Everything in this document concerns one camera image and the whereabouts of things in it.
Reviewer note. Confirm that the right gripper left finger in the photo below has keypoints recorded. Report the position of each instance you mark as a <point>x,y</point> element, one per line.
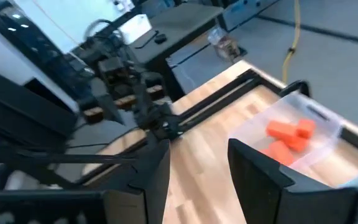
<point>145,193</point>

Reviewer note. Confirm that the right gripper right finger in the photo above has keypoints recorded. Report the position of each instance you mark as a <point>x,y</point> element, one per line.
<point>269,196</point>

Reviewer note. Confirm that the red rectangular block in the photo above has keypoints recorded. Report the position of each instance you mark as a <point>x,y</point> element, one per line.
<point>278,152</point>
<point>281,129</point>
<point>297,143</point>

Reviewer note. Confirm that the small red block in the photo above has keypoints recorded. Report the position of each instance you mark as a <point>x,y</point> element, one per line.
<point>305,127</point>

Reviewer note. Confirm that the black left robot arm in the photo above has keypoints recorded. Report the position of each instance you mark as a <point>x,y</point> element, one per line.
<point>143,102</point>

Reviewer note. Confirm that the small black device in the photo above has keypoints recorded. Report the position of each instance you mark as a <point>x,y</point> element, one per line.
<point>160,38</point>

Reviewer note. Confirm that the clear plastic object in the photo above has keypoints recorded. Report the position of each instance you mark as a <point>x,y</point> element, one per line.
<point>225,45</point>

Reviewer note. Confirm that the grey desk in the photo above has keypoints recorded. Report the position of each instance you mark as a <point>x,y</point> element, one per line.
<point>182,25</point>

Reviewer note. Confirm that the black aluminium table frame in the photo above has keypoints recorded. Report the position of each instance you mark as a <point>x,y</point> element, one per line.
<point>249,77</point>

